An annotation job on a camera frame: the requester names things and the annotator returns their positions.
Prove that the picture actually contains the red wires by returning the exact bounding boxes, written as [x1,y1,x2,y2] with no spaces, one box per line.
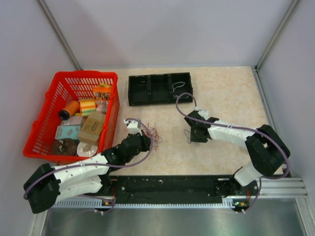
[145,121,163,150]

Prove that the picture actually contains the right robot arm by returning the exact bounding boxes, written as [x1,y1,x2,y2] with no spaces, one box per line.
[184,110,290,195]

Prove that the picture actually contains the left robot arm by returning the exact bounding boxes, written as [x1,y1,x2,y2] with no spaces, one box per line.
[23,131,153,214]

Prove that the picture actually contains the brown cardboard box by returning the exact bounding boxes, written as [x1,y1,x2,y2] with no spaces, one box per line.
[78,112,106,146]

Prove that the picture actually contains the pink wrapped package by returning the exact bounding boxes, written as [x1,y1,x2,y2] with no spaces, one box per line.
[96,104,108,114]

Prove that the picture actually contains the black three-compartment tray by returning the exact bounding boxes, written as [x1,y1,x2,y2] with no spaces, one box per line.
[128,72,193,106]

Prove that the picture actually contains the white round container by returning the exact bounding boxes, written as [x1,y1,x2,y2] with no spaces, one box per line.
[76,142,98,158]

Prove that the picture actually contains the orange snack package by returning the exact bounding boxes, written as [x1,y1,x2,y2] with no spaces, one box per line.
[93,83,112,105]

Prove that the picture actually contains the yellow green striped roll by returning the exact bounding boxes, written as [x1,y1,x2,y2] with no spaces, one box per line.
[79,99,96,117]

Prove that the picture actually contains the pink white box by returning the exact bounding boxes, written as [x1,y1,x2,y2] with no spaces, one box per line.
[61,116,85,126]

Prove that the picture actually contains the orange black cylinder can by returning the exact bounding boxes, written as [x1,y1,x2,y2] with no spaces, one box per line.
[59,101,80,120]

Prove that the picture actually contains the brown furry item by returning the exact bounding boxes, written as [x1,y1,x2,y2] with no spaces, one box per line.
[50,139,78,156]

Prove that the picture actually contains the teal small box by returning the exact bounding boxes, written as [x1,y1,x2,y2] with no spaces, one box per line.
[55,125,81,140]

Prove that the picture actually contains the red plastic basket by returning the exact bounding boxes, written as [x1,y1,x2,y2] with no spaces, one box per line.
[22,70,120,166]

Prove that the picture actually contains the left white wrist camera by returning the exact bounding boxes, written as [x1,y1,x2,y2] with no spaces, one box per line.
[124,119,141,135]

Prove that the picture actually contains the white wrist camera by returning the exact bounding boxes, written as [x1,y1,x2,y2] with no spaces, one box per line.
[195,107,209,120]
[124,119,141,135]

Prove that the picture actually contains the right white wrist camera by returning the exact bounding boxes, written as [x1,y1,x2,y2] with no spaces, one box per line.
[195,107,209,120]

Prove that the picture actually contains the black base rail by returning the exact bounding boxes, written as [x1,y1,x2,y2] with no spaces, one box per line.
[95,175,258,204]

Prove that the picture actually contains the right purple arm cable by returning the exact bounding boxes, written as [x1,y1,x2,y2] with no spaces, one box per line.
[175,92,291,214]

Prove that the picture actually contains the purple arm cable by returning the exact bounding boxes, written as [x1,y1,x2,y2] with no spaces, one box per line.
[23,118,154,217]
[175,92,291,214]

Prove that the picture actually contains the white slotted cable duct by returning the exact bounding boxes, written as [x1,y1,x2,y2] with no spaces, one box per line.
[50,198,115,207]

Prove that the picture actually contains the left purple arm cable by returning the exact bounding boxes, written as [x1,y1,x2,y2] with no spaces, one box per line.
[23,118,154,217]

